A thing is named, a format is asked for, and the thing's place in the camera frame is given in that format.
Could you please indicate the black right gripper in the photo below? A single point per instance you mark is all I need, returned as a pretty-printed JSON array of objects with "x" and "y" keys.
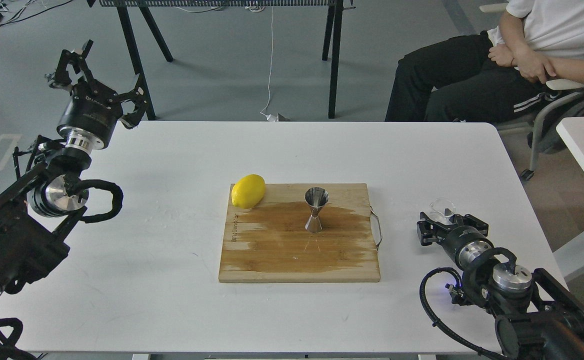
[{"x": 464, "y": 241}]

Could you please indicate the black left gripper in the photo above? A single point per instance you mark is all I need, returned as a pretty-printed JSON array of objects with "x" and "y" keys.
[{"x": 87, "y": 117}]

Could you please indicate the clear plastic measuring cup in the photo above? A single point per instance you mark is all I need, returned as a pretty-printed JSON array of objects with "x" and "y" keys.
[{"x": 442, "y": 210}]

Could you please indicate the steel double jigger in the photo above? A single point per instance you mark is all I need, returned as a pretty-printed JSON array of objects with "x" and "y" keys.
[{"x": 316, "y": 198}]

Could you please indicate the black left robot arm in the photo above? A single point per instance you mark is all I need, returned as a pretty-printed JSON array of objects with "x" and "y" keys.
[{"x": 47, "y": 200}]

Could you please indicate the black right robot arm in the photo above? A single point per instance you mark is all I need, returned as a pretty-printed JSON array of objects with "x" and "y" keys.
[{"x": 536, "y": 317}]

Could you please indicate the seated person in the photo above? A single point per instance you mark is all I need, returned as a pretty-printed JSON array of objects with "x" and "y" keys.
[{"x": 494, "y": 76}]

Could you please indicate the yellow lemon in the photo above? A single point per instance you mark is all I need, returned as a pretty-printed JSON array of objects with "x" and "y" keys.
[{"x": 248, "y": 191}]

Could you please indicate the wooden cutting board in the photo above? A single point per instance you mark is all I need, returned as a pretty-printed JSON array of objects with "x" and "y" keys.
[{"x": 270, "y": 244}]

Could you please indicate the black metal table frame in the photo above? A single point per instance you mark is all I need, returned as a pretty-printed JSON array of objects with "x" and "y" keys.
[{"x": 235, "y": 24}]

